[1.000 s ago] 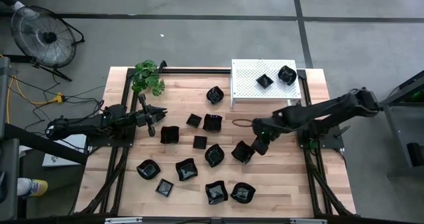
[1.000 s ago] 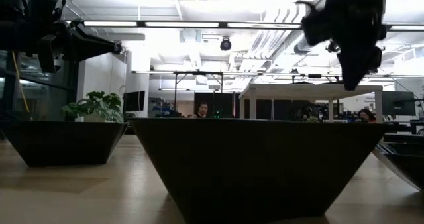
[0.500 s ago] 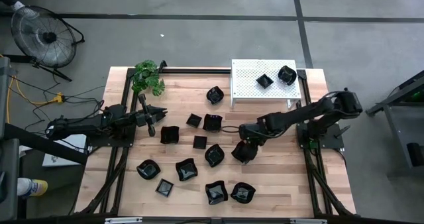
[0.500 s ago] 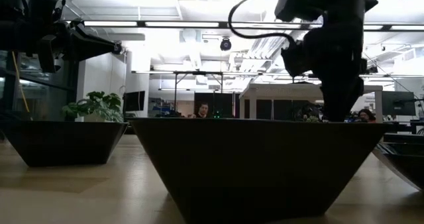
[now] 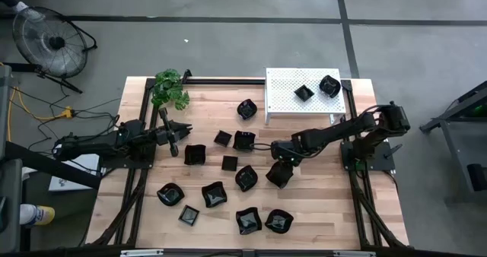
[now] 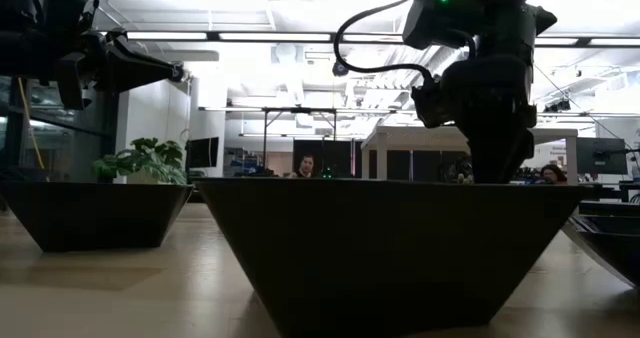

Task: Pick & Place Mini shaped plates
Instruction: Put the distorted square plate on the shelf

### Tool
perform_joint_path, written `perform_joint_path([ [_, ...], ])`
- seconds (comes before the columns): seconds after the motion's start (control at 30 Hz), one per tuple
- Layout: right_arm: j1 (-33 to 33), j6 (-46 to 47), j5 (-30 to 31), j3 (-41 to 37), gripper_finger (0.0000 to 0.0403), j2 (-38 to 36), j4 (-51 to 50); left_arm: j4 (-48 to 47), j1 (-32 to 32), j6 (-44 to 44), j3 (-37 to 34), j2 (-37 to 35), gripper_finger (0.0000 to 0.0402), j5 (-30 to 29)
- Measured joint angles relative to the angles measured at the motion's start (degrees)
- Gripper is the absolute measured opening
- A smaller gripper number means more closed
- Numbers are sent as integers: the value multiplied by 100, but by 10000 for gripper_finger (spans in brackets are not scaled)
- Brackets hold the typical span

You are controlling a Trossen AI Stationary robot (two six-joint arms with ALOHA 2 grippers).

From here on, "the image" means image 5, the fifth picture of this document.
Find white perforated metal shelf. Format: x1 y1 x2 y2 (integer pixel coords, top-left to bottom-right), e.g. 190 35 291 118
265 67 347 125

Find black wavy square mini plate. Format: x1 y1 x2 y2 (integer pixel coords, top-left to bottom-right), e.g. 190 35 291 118
201 180 228 209
232 130 257 153
235 206 263 236
183 144 207 167
265 160 295 190

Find white printed box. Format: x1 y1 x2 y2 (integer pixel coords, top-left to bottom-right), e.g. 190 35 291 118
48 153 101 193

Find white and yellow bottle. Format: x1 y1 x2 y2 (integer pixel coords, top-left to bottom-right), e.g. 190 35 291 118
18 203 56 228

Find black aluminium rig frame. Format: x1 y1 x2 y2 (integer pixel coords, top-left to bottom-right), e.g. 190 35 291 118
85 68 410 250

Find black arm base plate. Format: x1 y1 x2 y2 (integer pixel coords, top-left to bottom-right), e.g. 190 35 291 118
99 125 158 171
340 139 397 173

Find person's shoe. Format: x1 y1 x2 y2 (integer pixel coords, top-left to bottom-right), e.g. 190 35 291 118
10 1 31 16

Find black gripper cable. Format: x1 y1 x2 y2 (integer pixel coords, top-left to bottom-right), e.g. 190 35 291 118
250 141 273 154

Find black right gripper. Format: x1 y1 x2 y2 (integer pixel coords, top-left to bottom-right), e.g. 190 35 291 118
270 138 302 173

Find black diagonal beam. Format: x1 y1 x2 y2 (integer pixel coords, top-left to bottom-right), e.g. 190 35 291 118
0 140 103 190

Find black floor fan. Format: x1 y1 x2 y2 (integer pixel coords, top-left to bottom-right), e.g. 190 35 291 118
3 5 98 95

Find black leaf-shaped mini plate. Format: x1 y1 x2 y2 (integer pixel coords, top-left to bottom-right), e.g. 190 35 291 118
264 208 295 235
156 182 186 208
318 75 342 100
234 164 259 193
236 98 259 121

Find grey metal stand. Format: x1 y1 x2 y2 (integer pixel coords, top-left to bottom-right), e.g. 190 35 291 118
419 80 487 205

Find yellow extension cable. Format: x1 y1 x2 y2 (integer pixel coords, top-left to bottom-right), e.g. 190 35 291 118
0 61 75 144

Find grey cabinet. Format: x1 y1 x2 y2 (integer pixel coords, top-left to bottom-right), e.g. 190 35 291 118
0 65 24 252

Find green artificial plant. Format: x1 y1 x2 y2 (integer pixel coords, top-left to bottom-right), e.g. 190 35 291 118
151 68 191 112

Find black floor cables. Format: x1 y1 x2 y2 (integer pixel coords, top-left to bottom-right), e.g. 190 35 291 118
9 84 123 151

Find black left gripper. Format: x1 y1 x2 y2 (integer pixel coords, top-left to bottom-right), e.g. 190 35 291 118
153 106 193 158

